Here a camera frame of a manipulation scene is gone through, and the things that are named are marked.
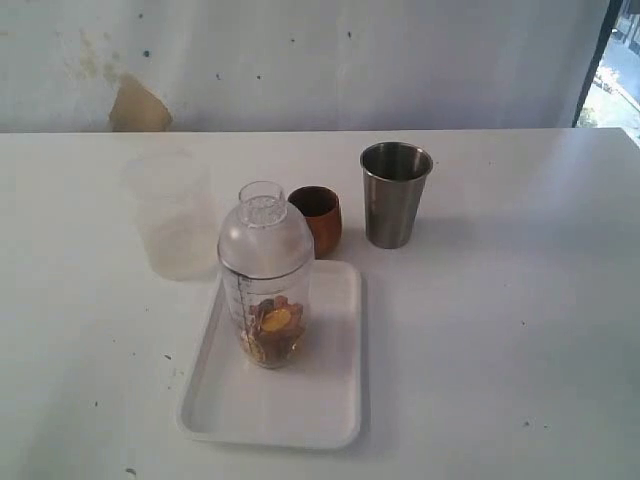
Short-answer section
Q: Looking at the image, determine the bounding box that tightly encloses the translucent plastic container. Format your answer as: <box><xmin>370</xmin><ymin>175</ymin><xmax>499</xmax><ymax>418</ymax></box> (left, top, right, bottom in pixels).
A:
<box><xmin>121</xmin><ymin>150</ymin><xmax>219</xmax><ymax>281</ymax></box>

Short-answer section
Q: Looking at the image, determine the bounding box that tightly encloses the clear plastic shaker cup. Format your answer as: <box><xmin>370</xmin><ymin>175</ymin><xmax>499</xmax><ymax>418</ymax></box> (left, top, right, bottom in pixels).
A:
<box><xmin>222</xmin><ymin>260</ymin><xmax>313</xmax><ymax>369</ymax></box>

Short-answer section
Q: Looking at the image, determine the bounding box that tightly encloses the dark window frame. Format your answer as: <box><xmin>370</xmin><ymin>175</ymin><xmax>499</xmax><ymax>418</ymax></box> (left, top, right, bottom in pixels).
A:
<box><xmin>571</xmin><ymin>0</ymin><xmax>623</xmax><ymax>128</ymax></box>

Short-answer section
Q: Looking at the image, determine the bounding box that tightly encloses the white plastic tray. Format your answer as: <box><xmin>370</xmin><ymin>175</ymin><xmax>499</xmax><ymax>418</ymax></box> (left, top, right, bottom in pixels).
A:
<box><xmin>176</xmin><ymin>260</ymin><xmax>362</xmax><ymax>450</ymax></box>

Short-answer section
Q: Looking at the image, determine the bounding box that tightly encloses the stainless steel cup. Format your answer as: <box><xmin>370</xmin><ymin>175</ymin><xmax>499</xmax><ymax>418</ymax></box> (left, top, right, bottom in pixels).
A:
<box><xmin>360</xmin><ymin>141</ymin><xmax>433</xmax><ymax>249</ymax></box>

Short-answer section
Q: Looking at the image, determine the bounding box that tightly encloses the clear plastic dome lid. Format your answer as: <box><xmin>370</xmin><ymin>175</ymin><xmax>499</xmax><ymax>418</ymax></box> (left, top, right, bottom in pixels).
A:
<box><xmin>217</xmin><ymin>181</ymin><xmax>315</xmax><ymax>280</ymax></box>

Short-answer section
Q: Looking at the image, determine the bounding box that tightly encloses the brown wooden cup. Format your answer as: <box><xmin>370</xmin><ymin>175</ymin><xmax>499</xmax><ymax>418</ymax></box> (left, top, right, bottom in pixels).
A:
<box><xmin>288</xmin><ymin>186</ymin><xmax>343</xmax><ymax>259</ymax></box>

